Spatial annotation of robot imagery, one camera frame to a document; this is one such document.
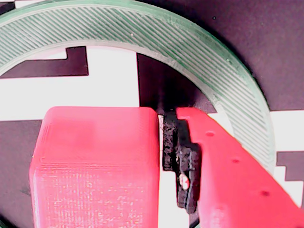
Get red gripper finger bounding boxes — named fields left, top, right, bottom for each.
left=162, top=106, right=304, bottom=228

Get green ring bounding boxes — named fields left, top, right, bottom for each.
left=0, top=0, right=277, bottom=174

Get black white marker mat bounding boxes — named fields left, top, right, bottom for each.
left=0, top=0, right=304, bottom=228

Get red cube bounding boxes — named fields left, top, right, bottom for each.
left=28, top=106, right=160, bottom=228

